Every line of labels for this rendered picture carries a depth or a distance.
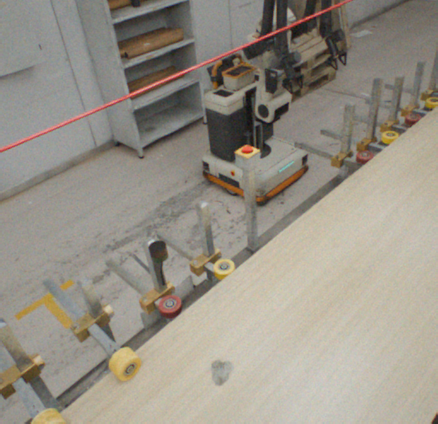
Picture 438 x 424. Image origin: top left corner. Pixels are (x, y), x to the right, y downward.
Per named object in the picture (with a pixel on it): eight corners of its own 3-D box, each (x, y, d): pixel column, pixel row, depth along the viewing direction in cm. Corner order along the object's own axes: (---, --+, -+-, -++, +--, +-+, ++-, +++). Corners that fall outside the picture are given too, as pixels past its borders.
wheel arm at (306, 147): (293, 148, 242) (294, 141, 239) (298, 145, 243) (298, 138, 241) (364, 173, 216) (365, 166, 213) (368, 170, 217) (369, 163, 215)
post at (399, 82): (382, 150, 265) (395, 74, 235) (386, 148, 266) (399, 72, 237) (388, 152, 262) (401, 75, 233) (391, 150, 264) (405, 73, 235)
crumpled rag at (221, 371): (215, 356, 131) (214, 351, 130) (235, 362, 129) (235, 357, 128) (204, 382, 125) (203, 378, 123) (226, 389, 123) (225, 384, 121)
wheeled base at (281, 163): (201, 179, 368) (198, 154, 352) (250, 149, 400) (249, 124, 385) (261, 209, 327) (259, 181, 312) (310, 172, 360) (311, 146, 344)
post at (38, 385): (48, 412, 145) (-12, 323, 116) (57, 404, 147) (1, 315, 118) (53, 419, 143) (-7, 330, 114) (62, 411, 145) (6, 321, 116)
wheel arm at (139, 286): (106, 267, 178) (103, 261, 175) (113, 263, 180) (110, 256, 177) (174, 325, 152) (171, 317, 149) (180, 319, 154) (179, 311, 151)
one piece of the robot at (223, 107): (210, 166, 357) (197, 67, 306) (252, 140, 385) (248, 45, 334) (239, 179, 337) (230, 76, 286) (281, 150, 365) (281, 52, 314)
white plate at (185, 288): (144, 329, 167) (139, 313, 160) (193, 290, 180) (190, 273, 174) (145, 330, 166) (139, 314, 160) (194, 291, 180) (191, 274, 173)
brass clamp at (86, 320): (72, 333, 141) (68, 324, 138) (107, 309, 148) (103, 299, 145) (81, 344, 137) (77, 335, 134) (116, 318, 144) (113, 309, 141)
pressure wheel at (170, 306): (159, 324, 156) (153, 303, 149) (175, 310, 160) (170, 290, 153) (173, 336, 151) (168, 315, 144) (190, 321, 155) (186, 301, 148)
